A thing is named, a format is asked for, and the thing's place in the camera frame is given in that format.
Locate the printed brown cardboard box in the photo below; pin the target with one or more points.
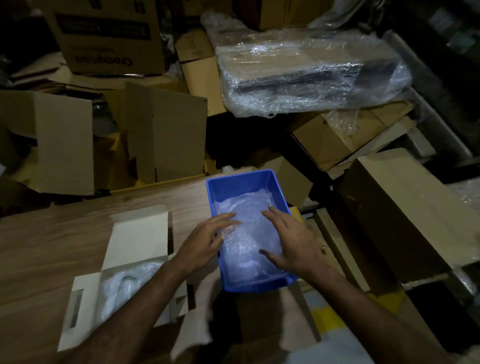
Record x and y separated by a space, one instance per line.
108 33

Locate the clear bubble wrap sheet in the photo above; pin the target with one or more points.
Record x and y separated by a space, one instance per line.
249 228

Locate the tall brown cardboard flap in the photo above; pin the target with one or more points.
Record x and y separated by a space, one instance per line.
202 67

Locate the open brown cardboard box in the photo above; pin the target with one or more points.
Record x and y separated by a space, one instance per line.
56 146

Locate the blue plastic bin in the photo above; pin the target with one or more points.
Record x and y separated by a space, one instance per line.
240 180

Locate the person's left hand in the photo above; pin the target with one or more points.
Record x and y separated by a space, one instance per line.
198 243

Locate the large closed cardboard box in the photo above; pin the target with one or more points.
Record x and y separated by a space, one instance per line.
405 210

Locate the folded brown cardboard sheet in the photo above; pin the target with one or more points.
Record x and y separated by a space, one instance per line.
172 138

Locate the person's right hand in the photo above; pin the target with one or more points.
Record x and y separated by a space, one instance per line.
300 247

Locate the person's right forearm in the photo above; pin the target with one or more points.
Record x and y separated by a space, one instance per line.
367 322

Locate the flattened brown cardboard box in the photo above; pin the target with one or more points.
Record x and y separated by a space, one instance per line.
330 138

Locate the plastic wrapped item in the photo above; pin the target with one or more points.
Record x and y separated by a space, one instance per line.
120 285

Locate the small brown cardboard box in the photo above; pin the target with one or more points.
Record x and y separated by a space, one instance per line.
290 180

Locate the person's right middle finger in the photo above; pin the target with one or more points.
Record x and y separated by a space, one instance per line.
284 217

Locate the person's left forearm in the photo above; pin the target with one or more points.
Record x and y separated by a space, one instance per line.
127 318

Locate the open white cardboard box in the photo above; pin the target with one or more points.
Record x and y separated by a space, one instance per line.
138 236

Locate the bubble wrapped cardboard box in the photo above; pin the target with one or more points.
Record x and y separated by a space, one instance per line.
311 71

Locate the person's right thumb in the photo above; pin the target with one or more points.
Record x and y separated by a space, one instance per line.
272 256

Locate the person's left fingers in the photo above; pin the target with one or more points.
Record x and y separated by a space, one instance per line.
221 223

